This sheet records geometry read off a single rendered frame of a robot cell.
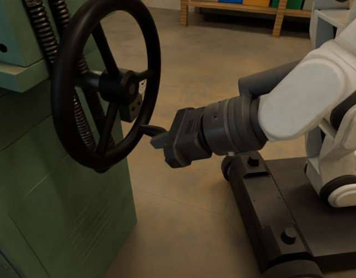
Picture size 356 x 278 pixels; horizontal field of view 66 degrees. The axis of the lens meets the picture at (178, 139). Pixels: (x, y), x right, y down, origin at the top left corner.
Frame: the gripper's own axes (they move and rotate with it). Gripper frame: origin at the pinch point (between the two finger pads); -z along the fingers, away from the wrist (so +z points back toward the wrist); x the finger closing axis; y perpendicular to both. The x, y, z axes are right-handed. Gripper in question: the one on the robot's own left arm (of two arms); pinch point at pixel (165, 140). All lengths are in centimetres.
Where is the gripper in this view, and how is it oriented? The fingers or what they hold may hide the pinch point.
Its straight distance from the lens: 52.0
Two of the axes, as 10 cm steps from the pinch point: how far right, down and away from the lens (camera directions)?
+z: 8.0, -1.7, -5.8
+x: 2.7, -7.6, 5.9
